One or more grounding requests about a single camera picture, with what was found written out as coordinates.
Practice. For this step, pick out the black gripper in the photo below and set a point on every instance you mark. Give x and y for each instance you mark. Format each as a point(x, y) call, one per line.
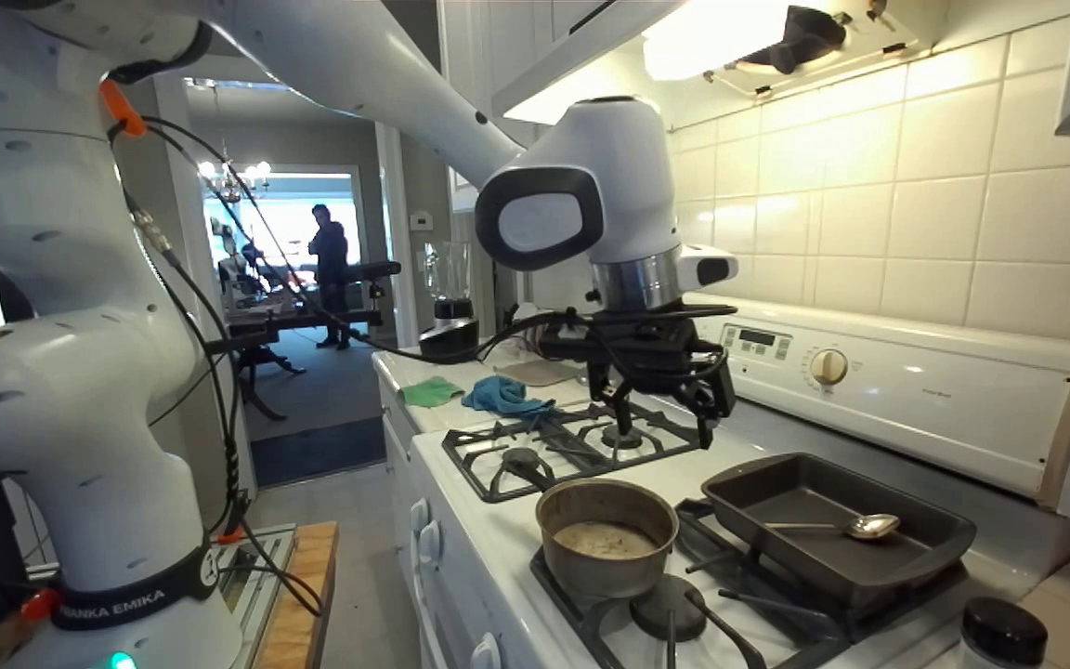
point(660, 350)

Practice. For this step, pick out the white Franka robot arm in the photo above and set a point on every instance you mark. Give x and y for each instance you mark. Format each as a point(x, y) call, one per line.
point(63, 395)

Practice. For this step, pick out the round metal pot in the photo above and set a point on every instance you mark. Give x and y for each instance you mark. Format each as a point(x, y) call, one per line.
point(602, 571)

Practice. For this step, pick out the black empty burner grate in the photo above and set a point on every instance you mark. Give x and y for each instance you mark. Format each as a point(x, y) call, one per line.
point(558, 447)

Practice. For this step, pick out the stove clock display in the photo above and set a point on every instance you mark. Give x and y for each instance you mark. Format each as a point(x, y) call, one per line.
point(754, 340)

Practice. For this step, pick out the black burner grate under cookware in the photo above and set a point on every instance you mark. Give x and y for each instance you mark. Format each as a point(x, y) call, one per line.
point(691, 516)

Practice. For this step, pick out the blue cloth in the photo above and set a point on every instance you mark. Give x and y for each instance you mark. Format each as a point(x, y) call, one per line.
point(498, 395)

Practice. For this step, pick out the stove control knob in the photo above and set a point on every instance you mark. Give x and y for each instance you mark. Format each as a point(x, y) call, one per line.
point(830, 368)

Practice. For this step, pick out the black countertop device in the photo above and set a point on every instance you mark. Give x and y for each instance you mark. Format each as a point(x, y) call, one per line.
point(447, 340)

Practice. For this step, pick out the black rectangular baking pan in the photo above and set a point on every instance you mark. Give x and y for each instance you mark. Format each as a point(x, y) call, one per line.
point(833, 544)

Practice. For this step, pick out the green sponge cloth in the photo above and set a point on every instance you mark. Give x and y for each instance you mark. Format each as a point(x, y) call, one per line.
point(431, 395)

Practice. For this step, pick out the metal spoon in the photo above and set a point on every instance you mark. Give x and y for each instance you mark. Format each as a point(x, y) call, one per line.
point(869, 525)

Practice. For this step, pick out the white gas stove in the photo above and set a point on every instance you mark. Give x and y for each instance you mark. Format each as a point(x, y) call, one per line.
point(930, 395)

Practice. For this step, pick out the white base cabinet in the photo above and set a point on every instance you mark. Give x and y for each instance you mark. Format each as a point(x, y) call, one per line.
point(436, 580)

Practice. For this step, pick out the person in dark clothes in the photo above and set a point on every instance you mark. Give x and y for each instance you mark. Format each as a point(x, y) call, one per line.
point(328, 265)

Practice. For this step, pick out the white range hood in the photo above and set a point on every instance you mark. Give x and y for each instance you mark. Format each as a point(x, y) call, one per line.
point(732, 48)

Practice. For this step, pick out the dark background table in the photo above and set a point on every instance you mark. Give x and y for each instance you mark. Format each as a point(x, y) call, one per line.
point(298, 312)

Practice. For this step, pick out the black range hood fan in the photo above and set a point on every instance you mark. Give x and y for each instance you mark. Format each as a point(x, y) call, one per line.
point(799, 37)

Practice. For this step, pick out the wooden board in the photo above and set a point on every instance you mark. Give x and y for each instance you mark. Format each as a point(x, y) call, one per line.
point(305, 607)

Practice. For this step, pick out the background tripod equipment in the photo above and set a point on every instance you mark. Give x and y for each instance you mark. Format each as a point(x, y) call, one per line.
point(241, 260)

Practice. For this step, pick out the chandelier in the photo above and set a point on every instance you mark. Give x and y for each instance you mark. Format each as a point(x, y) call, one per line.
point(235, 174)

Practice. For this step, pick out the red base plug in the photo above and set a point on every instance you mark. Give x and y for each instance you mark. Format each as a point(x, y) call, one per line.
point(37, 607)

